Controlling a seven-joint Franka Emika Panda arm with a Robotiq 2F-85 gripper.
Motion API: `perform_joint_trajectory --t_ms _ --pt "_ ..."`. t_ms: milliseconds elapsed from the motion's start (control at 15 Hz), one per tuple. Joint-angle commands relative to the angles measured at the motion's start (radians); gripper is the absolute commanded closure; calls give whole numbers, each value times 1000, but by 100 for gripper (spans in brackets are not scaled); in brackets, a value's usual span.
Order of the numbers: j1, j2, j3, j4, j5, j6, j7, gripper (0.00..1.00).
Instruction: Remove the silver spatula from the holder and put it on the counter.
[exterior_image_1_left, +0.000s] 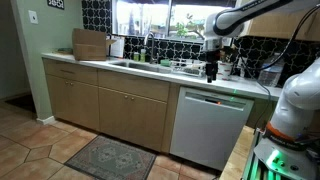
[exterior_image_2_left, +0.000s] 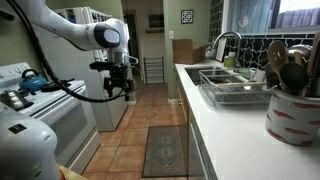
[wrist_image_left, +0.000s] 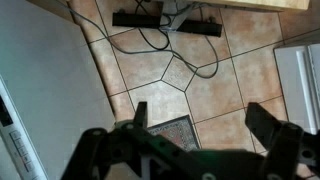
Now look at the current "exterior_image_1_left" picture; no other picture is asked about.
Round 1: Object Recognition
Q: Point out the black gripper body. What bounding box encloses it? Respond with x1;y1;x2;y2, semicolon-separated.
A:
203;49;221;77

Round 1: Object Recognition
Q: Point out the robot base stand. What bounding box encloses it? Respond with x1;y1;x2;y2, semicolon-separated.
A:
241;128;320;180

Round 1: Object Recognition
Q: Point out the white chili pepper utensil holder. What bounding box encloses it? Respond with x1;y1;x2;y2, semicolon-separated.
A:
218;61;234;81

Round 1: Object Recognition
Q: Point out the white dishwasher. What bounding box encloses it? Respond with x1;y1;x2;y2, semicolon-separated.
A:
169;86;255;172

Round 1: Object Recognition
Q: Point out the chrome sink faucet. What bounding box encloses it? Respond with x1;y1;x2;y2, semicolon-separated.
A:
143;31;158;65

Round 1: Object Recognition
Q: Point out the kitchen window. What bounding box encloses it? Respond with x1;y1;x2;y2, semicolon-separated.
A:
111;0;238;43

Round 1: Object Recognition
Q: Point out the pale green soap bottle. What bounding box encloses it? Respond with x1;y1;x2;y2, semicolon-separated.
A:
139;48;147;64

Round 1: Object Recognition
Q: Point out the steel kitchen sink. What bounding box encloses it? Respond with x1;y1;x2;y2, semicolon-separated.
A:
109;59;173;75

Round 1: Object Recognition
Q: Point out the wooden drawer front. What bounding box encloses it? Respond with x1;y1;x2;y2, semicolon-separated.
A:
42;58;99;86
97;68;171;103

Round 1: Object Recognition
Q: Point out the wooden cabinet door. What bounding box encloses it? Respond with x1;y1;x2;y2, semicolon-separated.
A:
98;87;131;142
128;92;168;153
46;74;70;125
68;79;101;132

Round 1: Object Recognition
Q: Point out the light wooden cart top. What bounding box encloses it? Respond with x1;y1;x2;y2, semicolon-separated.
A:
219;125;256;180

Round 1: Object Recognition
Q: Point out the white board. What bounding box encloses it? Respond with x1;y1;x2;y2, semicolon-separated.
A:
109;35;126;60

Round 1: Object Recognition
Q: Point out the brown cardboard box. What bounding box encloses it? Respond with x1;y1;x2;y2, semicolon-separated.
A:
71;27;118;62

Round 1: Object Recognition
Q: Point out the patterned floor rug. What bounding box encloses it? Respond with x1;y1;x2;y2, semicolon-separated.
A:
63;134;158;180

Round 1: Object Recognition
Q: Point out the black number sign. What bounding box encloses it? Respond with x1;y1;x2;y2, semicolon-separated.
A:
46;0;66;11

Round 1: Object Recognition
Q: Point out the wire dish rack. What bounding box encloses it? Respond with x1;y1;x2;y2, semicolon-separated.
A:
169;58;207;79

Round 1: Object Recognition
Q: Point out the thin hanging cable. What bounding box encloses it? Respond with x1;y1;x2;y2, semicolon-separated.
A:
238;3;320;129

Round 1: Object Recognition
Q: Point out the white light switch plate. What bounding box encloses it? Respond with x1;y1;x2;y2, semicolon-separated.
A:
27;9;39;25

